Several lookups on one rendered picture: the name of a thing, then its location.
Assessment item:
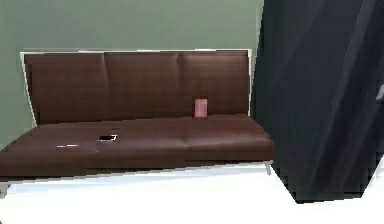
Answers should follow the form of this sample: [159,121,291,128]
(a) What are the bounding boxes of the dark brown leather sofa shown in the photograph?
[0,49,275,200]

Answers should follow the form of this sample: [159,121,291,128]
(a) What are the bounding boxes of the pink upright box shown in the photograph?
[193,97,209,119]

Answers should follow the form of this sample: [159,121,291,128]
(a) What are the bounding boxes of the black flat phone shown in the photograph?
[98,134,119,143]

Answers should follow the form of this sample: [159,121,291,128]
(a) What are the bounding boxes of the tall black cabinet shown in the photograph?
[252,0,384,205]

